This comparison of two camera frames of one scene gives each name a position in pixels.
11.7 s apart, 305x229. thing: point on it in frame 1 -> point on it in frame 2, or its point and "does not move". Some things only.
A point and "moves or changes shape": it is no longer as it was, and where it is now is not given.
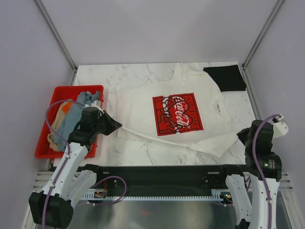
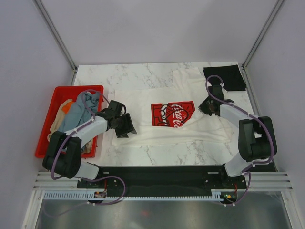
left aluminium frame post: [55, 34] does not move
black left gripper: [113, 125] -> [128, 127]
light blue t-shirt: [73, 116] does not move
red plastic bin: [61, 94] does not move
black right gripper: [242, 134] -> [202, 107]
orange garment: [66, 107] does not move
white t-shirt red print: [191, 110] moves or changes shape
